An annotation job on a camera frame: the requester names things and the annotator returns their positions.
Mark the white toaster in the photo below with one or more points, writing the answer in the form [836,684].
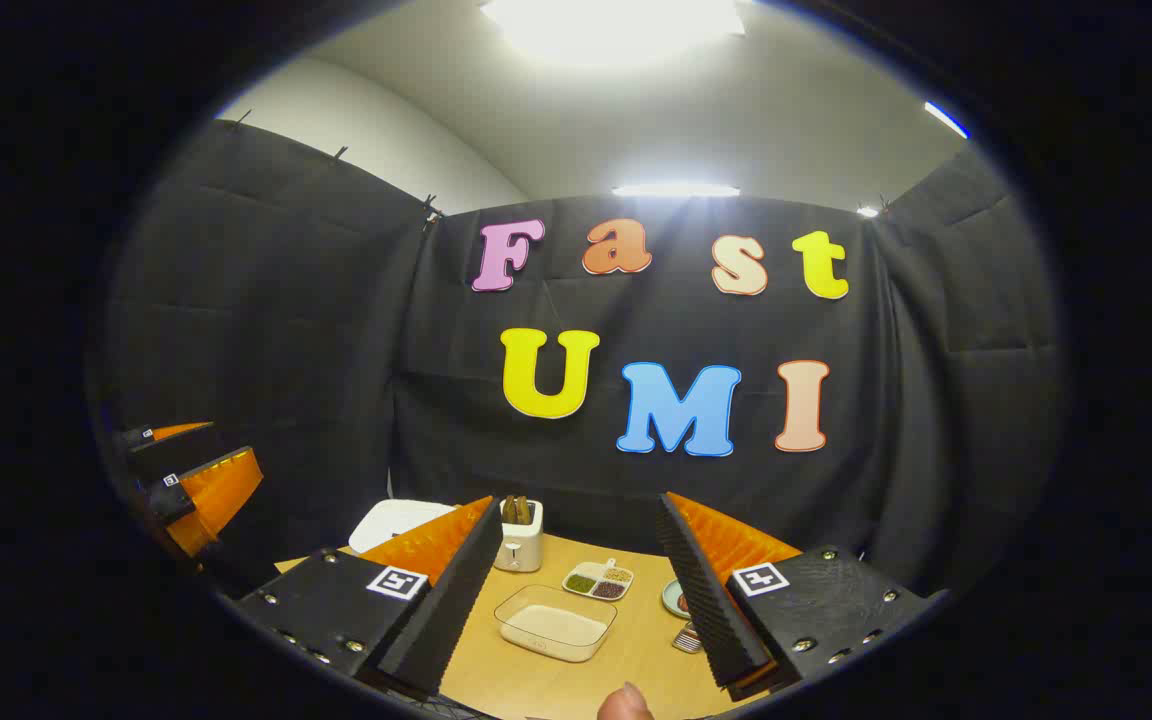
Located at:
[519,545]

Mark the white divided dish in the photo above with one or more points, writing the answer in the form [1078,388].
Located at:
[598,580]

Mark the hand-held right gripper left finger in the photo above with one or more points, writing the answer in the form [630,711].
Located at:
[441,610]

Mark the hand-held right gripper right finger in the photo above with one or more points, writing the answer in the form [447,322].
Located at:
[706,600]

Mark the pale green plate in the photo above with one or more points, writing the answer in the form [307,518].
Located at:
[674,598]

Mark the clear square container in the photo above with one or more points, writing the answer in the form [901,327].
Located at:
[556,625]

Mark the dark red beans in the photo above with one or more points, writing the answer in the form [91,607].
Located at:
[608,590]

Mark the brown bread slice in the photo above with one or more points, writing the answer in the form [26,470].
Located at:
[510,510]
[524,509]

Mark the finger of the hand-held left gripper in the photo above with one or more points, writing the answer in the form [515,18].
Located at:
[161,440]
[216,490]

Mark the green mung beans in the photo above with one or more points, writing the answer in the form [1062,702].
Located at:
[580,583]

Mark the yellow soybeans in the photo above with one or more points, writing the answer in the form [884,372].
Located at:
[618,575]

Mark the white rice cooker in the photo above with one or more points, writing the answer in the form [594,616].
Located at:
[391,520]

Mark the long ceiling light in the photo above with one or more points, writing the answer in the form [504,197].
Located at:
[676,190]

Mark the large ceiling light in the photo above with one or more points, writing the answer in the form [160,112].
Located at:
[616,25]

